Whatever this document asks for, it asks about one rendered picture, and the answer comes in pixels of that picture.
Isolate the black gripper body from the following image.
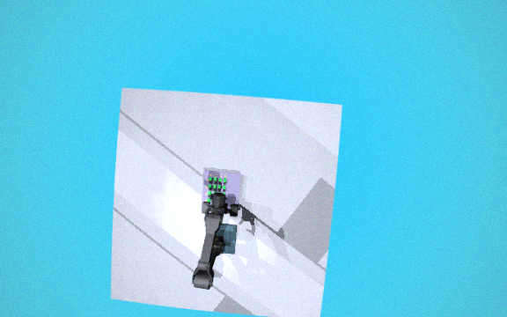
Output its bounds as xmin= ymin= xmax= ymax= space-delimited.
xmin=202 ymin=202 xmax=239 ymax=217

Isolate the lavender switch panel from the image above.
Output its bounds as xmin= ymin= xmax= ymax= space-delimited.
xmin=201 ymin=170 xmax=241 ymax=209

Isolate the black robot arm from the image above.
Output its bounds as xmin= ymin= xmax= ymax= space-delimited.
xmin=192 ymin=193 xmax=225 ymax=290

